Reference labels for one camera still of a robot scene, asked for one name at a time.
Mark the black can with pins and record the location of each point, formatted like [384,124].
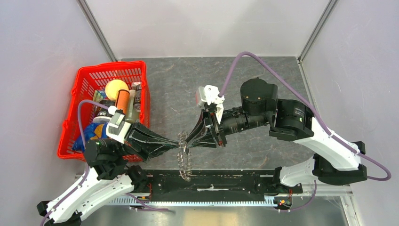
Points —
[101,115]

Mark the blue Doritos chip bag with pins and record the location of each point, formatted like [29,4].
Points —
[91,132]

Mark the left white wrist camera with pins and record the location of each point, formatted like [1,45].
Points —
[117,127]

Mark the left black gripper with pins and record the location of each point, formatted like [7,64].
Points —
[140,139]

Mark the clear green bottle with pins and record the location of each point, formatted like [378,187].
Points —
[134,105]

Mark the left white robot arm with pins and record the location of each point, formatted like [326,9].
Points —
[106,176]

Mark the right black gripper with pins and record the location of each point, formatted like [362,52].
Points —
[214,133]

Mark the yellow ball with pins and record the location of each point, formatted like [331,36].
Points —
[113,87]

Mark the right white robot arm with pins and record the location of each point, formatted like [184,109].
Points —
[289,120]

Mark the orange cylinder bottle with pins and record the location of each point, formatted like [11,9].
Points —
[122,100]

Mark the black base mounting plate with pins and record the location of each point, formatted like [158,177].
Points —
[208,185]

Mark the colourful small box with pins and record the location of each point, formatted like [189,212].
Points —
[99,95]

